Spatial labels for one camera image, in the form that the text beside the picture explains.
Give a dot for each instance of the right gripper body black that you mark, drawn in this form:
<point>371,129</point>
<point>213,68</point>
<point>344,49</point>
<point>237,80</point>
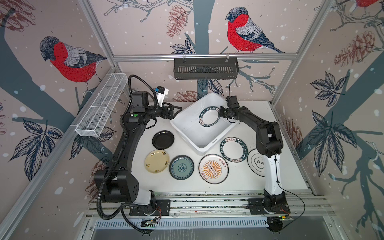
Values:
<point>226,112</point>

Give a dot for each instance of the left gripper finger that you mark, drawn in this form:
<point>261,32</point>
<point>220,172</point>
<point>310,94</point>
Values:
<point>175,116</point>
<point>175,109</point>

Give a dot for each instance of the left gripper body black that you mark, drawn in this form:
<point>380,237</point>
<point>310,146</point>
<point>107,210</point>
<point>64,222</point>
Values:
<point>161,112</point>

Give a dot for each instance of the green rim plate small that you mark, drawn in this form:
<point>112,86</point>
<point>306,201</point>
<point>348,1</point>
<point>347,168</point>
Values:
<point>209,116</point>

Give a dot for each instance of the white plastic bin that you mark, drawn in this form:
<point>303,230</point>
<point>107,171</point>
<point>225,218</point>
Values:
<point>200,126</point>

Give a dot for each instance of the green rim plate large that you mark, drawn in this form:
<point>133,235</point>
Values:
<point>233,149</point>

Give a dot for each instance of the white plate black outline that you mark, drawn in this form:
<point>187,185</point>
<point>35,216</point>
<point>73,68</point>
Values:
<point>256,162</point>

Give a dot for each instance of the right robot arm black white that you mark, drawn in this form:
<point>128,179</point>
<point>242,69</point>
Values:
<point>269,143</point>

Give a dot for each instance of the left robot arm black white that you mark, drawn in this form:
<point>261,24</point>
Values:
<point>117,187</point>

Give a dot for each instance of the yellow plate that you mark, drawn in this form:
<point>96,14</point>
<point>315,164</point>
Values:
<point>157,161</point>

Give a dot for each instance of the teal patterned plate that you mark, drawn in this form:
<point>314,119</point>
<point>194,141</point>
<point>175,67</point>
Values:
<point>181,167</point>

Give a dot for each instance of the orange sunburst plate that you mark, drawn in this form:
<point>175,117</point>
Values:
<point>213,169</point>

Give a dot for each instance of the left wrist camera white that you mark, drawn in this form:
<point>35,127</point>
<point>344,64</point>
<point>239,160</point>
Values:
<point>161,93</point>

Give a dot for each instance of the black hanging wall basket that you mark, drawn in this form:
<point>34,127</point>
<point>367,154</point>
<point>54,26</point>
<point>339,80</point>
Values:
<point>206,69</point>

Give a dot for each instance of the white wire mesh basket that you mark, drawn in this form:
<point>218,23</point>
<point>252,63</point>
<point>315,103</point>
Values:
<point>97,115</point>

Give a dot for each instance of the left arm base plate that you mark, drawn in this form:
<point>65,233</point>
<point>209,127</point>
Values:
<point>157,208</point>

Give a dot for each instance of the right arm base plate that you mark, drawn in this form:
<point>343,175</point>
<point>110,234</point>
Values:
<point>266,207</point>

